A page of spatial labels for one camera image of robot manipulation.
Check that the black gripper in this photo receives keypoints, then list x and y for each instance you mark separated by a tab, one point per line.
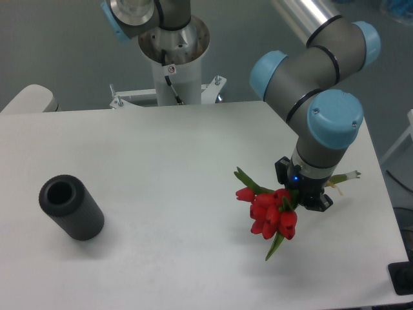
309	181

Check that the red tulip bouquet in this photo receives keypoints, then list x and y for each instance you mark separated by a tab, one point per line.
273	212

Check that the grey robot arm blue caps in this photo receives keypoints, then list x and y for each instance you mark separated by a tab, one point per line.
301	91

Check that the black device at table edge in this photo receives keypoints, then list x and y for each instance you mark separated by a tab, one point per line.
401	277

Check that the dark grey ribbed vase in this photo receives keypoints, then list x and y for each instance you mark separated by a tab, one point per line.
66	200

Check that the white chair armrest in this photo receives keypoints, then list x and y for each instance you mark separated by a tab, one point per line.
32	99

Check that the white pedestal base frame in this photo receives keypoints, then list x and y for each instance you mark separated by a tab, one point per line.
210	93

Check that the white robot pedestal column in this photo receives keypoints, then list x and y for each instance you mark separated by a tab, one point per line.
175	59

